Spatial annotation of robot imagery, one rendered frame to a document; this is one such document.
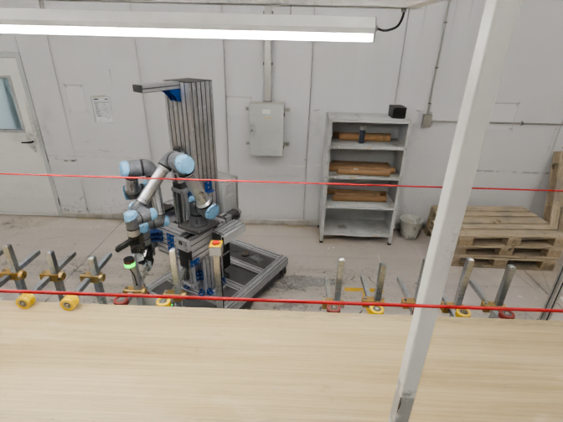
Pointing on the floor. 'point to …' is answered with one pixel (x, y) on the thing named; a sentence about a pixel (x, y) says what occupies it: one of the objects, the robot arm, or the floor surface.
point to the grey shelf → (355, 216)
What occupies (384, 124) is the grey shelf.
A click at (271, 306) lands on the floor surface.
